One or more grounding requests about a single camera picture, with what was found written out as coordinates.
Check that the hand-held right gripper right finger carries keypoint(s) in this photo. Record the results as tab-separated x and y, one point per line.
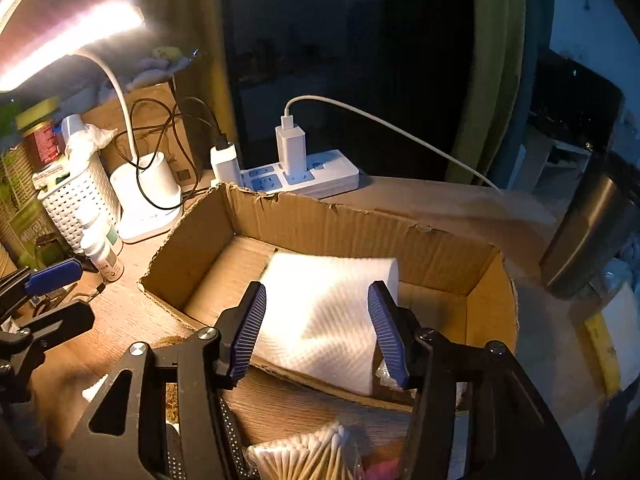
390	335

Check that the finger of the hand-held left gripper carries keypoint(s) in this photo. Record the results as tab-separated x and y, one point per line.
55	324
52	276

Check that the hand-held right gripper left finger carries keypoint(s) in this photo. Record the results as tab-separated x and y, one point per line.
247	332

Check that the white paper towel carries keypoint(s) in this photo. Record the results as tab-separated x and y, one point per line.
320	310

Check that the cardboard box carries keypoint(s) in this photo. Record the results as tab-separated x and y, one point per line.
350	230

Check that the small white bottle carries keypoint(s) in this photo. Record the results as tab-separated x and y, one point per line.
107	260

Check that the white plastic basket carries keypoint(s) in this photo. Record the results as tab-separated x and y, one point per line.
75	200

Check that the red label jar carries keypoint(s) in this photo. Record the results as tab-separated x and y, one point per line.
42	145

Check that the white desk lamp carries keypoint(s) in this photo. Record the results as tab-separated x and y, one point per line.
145	180

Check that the bag of cotton swabs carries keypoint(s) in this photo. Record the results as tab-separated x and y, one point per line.
305	455

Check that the crumpled white tissue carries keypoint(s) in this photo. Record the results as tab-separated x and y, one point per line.
85	142

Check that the small white charger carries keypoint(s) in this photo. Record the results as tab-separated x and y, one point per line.
225	165

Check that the white power strip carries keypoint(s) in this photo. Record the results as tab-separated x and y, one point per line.
330	170

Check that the brown carton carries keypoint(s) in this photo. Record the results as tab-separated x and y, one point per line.
187	157

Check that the tall white charger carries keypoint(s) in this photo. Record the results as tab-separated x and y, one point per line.
290	147

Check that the steel tumbler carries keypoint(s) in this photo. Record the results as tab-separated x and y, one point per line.
585	230

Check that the pale plush toy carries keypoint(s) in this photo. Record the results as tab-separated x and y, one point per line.
160	65

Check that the yellow-green curtain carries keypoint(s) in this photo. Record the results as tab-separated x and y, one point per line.
215	35
490	60

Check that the black monitor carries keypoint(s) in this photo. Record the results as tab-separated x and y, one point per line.
575	95

